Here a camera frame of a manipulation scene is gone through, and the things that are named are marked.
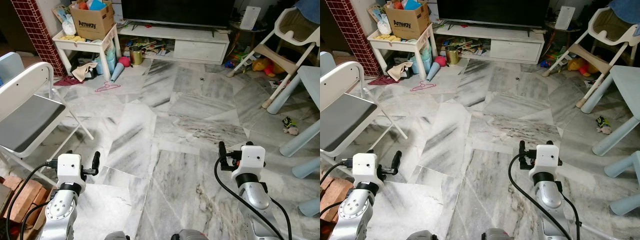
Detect orange brick stack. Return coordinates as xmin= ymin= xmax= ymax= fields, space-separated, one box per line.
xmin=320 ymin=175 xmax=353 ymax=223
xmin=0 ymin=175 xmax=51 ymax=236

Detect white folding chair grey seat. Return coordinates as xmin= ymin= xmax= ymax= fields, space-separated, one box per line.
xmin=320 ymin=61 xmax=408 ymax=176
xmin=0 ymin=61 xmax=94 ymax=187

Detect small green pink toy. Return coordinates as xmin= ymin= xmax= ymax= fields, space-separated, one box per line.
xmin=596 ymin=116 xmax=613 ymax=135
xmin=282 ymin=117 xmax=300 ymax=136

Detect grey right robot leg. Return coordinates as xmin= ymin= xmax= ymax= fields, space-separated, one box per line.
xmin=171 ymin=229 xmax=210 ymax=240
xmin=481 ymin=228 xmax=518 ymax=240

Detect light blue kids table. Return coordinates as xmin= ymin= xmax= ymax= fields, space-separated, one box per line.
xmin=580 ymin=65 xmax=640 ymax=157
xmin=266 ymin=65 xmax=321 ymax=158

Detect beige cloth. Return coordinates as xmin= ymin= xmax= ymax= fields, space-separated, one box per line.
xmin=386 ymin=61 xmax=414 ymax=82
xmin=71 ymin=62 xmax=99 ymax=83

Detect light blue kids stool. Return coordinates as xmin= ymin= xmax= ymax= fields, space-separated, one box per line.
xmin=603 ymin=150 xmax=640 ymax=217

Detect blue cone toy pink ball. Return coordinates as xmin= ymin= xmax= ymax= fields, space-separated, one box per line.
xmin=426 ymin=55 xmax=448 ymax=82
xmin=110 ymin=56 xmax=131 ymax=83

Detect yellow stuffed toy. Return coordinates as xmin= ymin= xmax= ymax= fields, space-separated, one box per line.
xmin=251 ymin=57 xmax=287 ymax=77
xmin=567 ymin=57 xmax=601 ymax=77

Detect white TV cabinet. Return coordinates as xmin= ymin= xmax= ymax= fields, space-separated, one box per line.
xmin=116 ymin=23 xmax=231 ymax=65
xmin=432 ymin=25 xmax=546 ymax=64

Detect light blue bottle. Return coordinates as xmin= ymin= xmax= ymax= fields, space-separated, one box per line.
xmin=95 ymin=47 xmax=117 ymax=76
xmin=411 ymin=45 xmax=433 ymax=75

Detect white baby high chair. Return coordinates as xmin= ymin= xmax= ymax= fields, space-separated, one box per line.
xmin=542 ymin=6 xmax=640 ymax=109
xmin=227 ymin=6 xmax=321 ymax=109

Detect white side table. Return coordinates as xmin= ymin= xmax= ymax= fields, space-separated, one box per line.
xmin=52 ymin=23 xmax=122 ymax=81
xmin=366 ymin=23 xmax=437 ymax=81

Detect light blue plastic chair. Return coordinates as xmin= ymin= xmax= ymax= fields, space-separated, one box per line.
xmin=0 ymin=51 xmax=25 ymax=86
xmin=320 ymin=51 xmax=337 ymax=76

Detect white paper board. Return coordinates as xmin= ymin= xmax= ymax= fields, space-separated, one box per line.
xmin=554 ymin=6 xmax=576 ymax=31
xmin=239 ymin=6 xmax=262 ymax=31

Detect brown Amway cardboard box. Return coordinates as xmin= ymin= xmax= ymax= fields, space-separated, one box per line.
xmin=69 ymin=1 xmax=115 ymax=41
xmin=384 ymin=1 xmax=431 ymax=41

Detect white plastic bag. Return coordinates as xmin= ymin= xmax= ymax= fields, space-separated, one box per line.
xmin=59 ymin=7 xmax=77 ymax=36
xmin=370 ymin=6 xmax=394 ymax=36

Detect red mosaic tile pillar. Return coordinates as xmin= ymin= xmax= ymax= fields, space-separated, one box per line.
xmin=325 ymin=0 xmax=385 ymax=77
xmin=11 ymin=0 xmax=66 ymax=77

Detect black flat television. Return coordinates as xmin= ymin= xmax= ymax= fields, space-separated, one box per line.
xmin=436 ymin=0 xmax=551 ymax=29
xmin=121 ymin=0 xmax=236 ymax=29

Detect blue cloth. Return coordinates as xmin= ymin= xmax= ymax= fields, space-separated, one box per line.
xmin=295 ymin=0 xmax=321 ymax=25
xmin=609 ymin=0 xmax=640 ymax=25

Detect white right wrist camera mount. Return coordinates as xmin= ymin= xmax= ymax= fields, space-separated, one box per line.
xmin=240 ymin=144 xmax=267 ymax=175
xmin=536 ymin=142 xmax=561 ymax=174

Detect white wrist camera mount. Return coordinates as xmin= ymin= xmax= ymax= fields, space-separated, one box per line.
xmin=536 ymin=142 xmax=561 ymax=174
xmin=56 ymin=153 xmax=83 ymax=187
xmin=240 ymin=144 xmax=267 ymax=175
xmin=352 ymin=152 xmax=379 ymax=184

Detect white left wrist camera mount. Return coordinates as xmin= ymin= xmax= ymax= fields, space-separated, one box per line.
xmin=56 ymin=153 xmax=83 ymax=187
xmin=352 ymin=152 xmax=379 ymax=184

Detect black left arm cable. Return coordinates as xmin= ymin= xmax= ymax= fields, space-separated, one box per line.
xmin=5 ymin=159 xmax=58 ymax=240
xmin=320 ymin=158 xmax=354 ymax=187

